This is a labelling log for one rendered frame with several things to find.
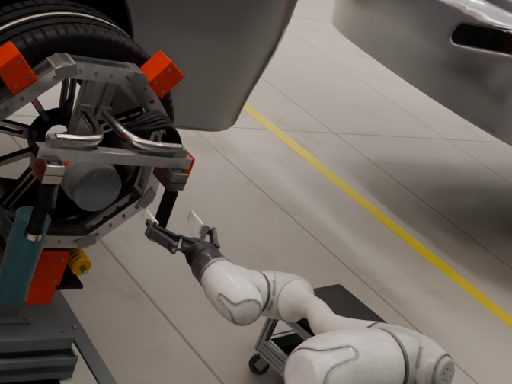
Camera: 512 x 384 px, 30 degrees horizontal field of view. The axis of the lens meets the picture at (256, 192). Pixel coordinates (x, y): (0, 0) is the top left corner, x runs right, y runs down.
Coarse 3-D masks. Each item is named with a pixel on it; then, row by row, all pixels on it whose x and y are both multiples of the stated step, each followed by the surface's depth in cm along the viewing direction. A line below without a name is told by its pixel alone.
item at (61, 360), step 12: (0, 360) 280; (12, 360) 282; (24, 360) 280; (36, 360) 282; (48, 360) 284; (60, 360) 287; (72, 360) 289; (0, 372) 277; (12, 372) 279; (24, 372) 282; (36, 372) 284; (48, 372) 287; (60, 372) 289; (72, 372) 292
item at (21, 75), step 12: (0, 48) 229; (12, 48) 227; (0, 60) 225; (12, 60) 225; (24, 60) 226; (0, 72) 225; (12, 72) 226; (24, 72) 228; (12, 84) 228; (24, 84) 230
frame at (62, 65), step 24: (48, 72) 232; (72, 72) 234; (96, 72) 240; (120, 72) 242; (0, 96) 233; (24, 96) 231; (144, 96) 249; (0, 120) 231; (144, 168) 267; (144, 192) 266; (0, 216) 246; (96, 216) 268; (120, 216) 267; (48, 240) 258; (72, 240) 262; (96, 240) 267
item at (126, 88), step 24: (72, 96) 251; (120, 96) 277; (48, 120) 251; (120, 120) 263; (120, 144) 279; (120, 168) 275; (0, 192) 267; (24, 192) 275; (120, 192) 273; (72, 216) 269
